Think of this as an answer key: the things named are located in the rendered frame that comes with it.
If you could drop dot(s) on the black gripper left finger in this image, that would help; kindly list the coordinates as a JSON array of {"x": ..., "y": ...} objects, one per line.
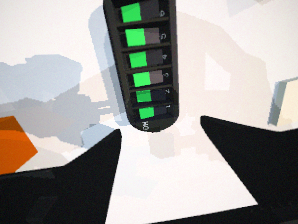
[{"x": 84, "y": 184}]

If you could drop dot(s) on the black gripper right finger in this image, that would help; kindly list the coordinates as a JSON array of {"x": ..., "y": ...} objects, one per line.
[{"x": 263, "y": 160}]

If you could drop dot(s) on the dark grey switch panel with green rocker switches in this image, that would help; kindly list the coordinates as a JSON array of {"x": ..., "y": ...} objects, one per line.
[{"x": 144, "y": 41}]

